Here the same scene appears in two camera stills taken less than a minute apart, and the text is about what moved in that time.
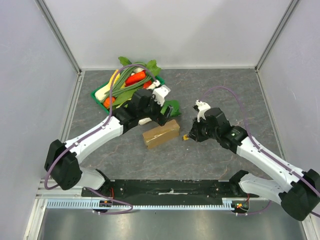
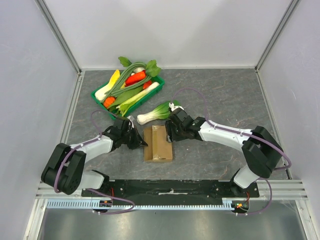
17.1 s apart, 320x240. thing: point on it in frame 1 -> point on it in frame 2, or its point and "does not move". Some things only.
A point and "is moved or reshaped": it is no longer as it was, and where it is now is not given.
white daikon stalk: (100, 93) does not move
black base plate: (168, 189) does not move
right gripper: (195, 132) -> (173, 128)
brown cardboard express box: (154, 137) is moved or reshaped
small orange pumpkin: (107, 101) does not move
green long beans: (120, 88) does not move
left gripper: (163, 118) -> (138, 140)
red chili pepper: (130, 79) does not move
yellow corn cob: (116, 78) does not move
